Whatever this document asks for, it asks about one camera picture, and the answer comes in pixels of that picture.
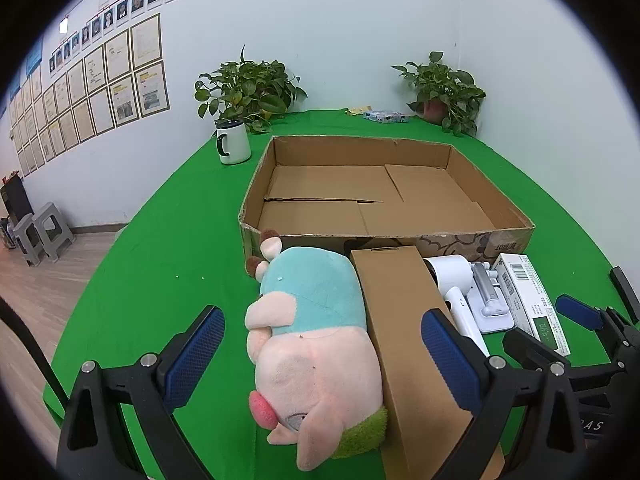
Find black cable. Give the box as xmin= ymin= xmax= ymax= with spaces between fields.
xmin=0 ymin=296 xmax=68 ymax=406

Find pink and teal plush toy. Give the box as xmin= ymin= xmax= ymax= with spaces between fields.
xmin=244 ymin=229 xmax=390 ymax=472

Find white and green carton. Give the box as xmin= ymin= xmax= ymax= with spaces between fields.
xmin=491 ymin=253 xmax=572 ymax=357

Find blue wall sign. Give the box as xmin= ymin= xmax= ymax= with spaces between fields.
xmin=25 ymin=42 xmax=43 ymax=78

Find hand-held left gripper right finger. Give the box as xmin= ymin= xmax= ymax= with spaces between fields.
xmin=421 ymin=308 xmax=590 ymax=480

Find white stand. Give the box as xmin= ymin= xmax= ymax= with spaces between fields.
xmin=467 ymin=261 xmax=517 ymax=335

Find white mug with black handle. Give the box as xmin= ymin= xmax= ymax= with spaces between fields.
xmin=215 ymin=119 xmax=252 ymax=166

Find printed tissue packets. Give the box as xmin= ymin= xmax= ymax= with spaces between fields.
xmin=362 ymin=109 xmax=410 ymax=125

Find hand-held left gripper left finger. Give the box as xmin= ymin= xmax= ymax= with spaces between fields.
xmin=55 ymin=304 xmax=226 ymax=480

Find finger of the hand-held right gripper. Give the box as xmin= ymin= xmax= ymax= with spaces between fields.
xmin=502 ymin=329 xmax=621 ymax=386
xmin=555 ymin=266 xmax=640 ymax=361

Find grey plastic stool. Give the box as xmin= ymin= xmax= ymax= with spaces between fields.
xmin=12 ymin=212 xmax=48 ymax=267
xmin=31 ymin=202 xmax=76 ymax=262

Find potted plant in white pot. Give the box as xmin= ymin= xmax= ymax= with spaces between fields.
xmin=194 ymin=44 xmax=308 ymax=136

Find potted plant in red pot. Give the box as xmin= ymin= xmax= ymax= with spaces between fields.
xmin=391 ymin=51 xmax=487 ymax=138

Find black cabinet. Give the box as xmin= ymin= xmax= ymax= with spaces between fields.
xmin=0 ymin=172 xmax=35 ymax=221

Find green tablecloth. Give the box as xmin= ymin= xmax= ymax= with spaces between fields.
xmin=42 ymin=109 xmax=640 ymax=480

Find white hair dryer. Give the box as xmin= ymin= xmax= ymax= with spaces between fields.
xmin=424 ymin=254 xmax=492 ymax=358

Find narrow brown cardboard box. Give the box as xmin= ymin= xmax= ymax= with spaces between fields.
xmin=349 ymin=246 xmax=507 ymax=480

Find wall of framed certificates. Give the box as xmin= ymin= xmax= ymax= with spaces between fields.
xmin=7 ymin=12 xmax=171 ymax=178

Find large cardboard box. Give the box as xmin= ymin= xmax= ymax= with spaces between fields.
xmin=237 ymin=135 xmax=537 ymax=267

